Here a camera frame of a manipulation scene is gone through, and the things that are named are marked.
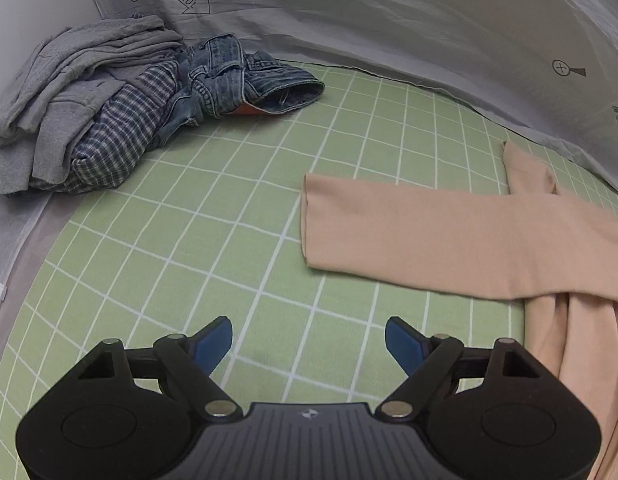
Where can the beige long-sleeve garment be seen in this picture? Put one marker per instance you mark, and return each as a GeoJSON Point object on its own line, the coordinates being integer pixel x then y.
{"type": "Point", "coordinates": [538, 243]}

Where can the light blue carrot-print sheet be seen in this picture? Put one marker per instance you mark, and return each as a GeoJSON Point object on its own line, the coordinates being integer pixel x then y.
{"type": "Point", "coordinates": [547, 69]}

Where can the blue checkered shirt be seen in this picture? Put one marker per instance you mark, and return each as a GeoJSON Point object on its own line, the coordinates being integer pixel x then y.
{"type": "Point", "coordinates": [121, 133]}

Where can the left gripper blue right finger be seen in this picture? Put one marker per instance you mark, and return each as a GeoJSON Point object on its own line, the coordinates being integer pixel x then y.
{"type": "Point", "coordinates": [428, 363]}

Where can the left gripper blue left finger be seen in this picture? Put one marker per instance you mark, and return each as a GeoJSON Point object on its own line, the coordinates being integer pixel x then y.
{"type": "Point", "coordinates": [186, 364]}

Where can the blue denim jeans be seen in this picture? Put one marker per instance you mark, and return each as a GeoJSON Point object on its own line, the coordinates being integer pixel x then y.
{"type": "Point", "coordinates": [218, 78]}

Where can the grey crumpled garment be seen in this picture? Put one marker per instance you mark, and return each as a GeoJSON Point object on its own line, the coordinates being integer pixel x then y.
{"type": "Point", "coordinates": [55, 96]}

